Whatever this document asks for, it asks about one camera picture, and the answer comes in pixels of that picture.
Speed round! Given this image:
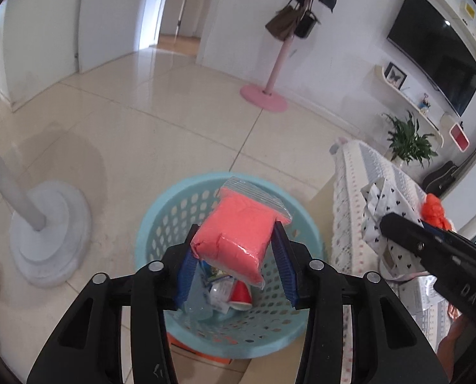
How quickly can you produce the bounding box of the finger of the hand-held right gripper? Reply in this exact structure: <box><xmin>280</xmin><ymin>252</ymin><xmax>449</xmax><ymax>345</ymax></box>
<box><xmin>422</xmin><ymin>219</ymin><xmax>476</xmax><ymax>256</ymax></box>
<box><xmin>379</xmin><ymin>213</ymin><xmax>440</xmax><ymax>275</ymax></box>

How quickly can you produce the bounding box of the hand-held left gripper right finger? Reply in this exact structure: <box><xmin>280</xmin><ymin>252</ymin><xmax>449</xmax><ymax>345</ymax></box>
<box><xmin>273</xmin><ymin>220</ymin><xmax>450</xmax><ymax>384</ymax></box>

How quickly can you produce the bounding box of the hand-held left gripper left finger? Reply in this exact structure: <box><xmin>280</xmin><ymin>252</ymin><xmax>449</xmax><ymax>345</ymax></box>
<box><xmin>28</xmin><ymin>223</ymin><xmax>201</xmax><ymax>384</ymax></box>

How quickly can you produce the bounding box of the white patterned cloth bag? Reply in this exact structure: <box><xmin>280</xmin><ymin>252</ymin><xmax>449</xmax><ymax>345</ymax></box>
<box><xmin>360</xmin><ymin>178</ymin><xmax>436</xmax><ymax>284</ymax></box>

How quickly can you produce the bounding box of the pink clay zip bag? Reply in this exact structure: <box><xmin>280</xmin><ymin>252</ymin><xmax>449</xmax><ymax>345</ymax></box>
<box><xmin>190</xmin><ymin>176</ymin><xmax>292</xmax><ymax>289</ymax></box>

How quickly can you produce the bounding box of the light blue perforated basket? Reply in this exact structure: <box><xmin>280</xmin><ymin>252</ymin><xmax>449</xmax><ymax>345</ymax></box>
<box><xmin>136</xmin><ymin>172</ymin><xmax>327</xmax><ymax>359</ymax></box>

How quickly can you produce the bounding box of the person's right forearm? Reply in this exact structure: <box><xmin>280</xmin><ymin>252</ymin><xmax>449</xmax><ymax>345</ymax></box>
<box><xmin>437</xmin><ymin>320</ymin><xmax>468</xmax><ymax>372</ymax></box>

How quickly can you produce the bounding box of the white crumpled wrapper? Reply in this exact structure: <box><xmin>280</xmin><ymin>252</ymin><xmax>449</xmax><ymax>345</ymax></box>
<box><xmin>206</xmin><ymin>278</ymin><xmax>234</xmax><ymax>316</ymax></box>

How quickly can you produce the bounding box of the orange plastic bag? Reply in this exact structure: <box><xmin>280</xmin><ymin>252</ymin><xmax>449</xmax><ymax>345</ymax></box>
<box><xmin>420</xmin><ymin>193</ymin><xmax>453</xmax><ymax>231</ymax></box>

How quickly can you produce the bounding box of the red paper cup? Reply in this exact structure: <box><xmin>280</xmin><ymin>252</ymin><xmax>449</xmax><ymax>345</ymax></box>
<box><xmin>229</xmin><ymin>280</ymin><xmax>253</xmax><ymax>313</ymax></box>

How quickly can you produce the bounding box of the black guitar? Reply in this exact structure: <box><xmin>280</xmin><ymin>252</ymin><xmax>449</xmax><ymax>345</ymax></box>
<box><xmin>422</xmin><ymin>138</ymin><xmax>476</xmax><ymax>197</ymax></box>

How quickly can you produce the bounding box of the green potted plant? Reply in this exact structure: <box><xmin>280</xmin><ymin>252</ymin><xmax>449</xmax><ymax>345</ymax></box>
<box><xmin>382</xmin><ymin>111</ymin><xmax>439</xmax><ymax>169</ymax></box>

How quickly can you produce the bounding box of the red and white shelf box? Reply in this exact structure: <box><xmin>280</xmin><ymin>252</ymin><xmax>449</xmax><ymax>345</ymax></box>
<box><xmin>448</xmin><ymin>122</ymin><xmax>470</xmax><ymax>153</ymax></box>

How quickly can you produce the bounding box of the white floor fan stand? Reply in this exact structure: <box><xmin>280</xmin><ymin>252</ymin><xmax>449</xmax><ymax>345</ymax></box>
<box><xmin>0</xmin><ymin>116</ymin><xmax>93</xmax><ymax>288</ymax></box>

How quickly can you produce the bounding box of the pink coat rack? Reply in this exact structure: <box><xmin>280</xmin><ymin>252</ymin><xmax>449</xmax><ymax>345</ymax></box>
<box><xmin>240</xmin><ymin>0</ymin><xmax>289</xmax><ymax>114</ymax></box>

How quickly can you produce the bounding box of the black flat television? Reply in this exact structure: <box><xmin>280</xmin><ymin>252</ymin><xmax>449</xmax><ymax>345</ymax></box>
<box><xmin>387</xmin><ymin>0</ymin><xmax>476</xmax><ymax>118</ymax></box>

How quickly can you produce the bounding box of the black handbag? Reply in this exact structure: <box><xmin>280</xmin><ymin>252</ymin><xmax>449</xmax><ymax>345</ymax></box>
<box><xmin>294</xmin><ymin>8</ymin><xmax>319</xmax><ymax>39</ymax></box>

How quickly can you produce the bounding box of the brown handbag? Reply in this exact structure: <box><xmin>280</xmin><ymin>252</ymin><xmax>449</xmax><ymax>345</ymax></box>
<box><xmin>265</xmin><ymin>0</ymin><xmax>303</xmax><ymax>42</ymax></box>

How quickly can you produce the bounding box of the white door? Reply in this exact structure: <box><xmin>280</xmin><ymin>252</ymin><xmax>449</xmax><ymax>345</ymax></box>
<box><xmin>77</xmin><ymin>0</ymin><xmax>167</xmax><ymax>74</ymax></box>

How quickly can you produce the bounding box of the thin pole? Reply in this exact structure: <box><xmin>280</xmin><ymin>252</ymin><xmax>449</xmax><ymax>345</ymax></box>
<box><xmin>175</xmin><ymin>0</ymin><xmax>191</xmax><ymax>37</ymax></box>

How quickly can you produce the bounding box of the white curved wall shelf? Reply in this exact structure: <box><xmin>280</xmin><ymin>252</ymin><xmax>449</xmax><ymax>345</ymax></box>
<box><xmin>373</xmin><ymin>64</ymin><xmax>458</xmax><ymax>148</ymax></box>

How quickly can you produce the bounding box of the butterfly picture frame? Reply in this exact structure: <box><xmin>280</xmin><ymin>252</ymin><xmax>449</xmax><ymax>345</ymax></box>
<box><xmin>383</xmin><ymin>62</ymin><xmax>407</xmax><ymax>87</ymax></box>

